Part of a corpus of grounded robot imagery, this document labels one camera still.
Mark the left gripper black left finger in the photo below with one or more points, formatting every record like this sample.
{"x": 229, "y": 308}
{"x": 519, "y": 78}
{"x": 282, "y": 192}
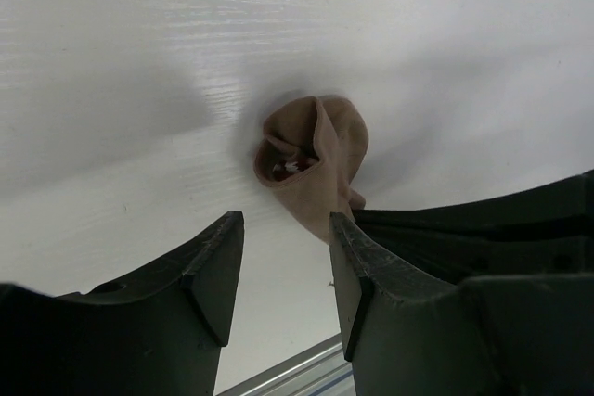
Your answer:
{"x": 158, "y": 330}

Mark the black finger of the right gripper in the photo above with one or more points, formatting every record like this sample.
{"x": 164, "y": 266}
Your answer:
{"x": 544, "y": 230}

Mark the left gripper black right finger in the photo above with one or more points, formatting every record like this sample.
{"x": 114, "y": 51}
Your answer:
{"x": 405, "y": 332}

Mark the brown sock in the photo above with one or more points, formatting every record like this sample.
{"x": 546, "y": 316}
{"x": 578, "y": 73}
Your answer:
{"x": 311, "y": 151}

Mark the aluminium rail frame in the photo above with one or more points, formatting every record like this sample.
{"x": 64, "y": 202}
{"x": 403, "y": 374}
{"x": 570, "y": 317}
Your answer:
{"x": 318, "y": 371}

